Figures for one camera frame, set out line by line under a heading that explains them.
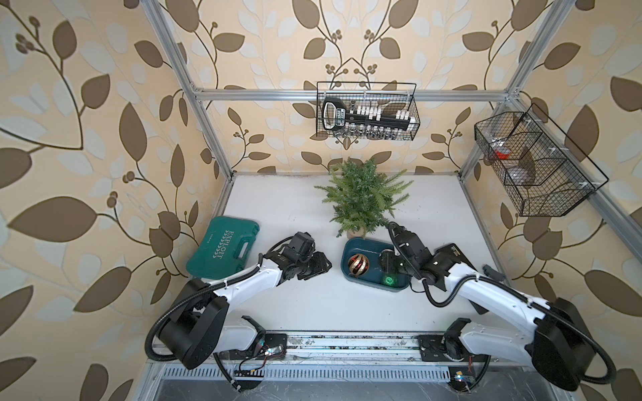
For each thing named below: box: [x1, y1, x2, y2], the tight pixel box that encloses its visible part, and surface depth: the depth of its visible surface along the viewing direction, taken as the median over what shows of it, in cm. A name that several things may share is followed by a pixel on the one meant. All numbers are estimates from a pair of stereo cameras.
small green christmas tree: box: [313, 157, 414, 240], surface depth 78 cm
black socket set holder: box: [322, 97, 416, 132], surface depth 85 cm
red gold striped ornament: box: [347, 253, 371, 276], surface depth 87 cm
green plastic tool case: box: [185, 216, 260, 280], surface depth 95 cm
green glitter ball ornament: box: [382, 274, 398, 287], surface depth 84 cm
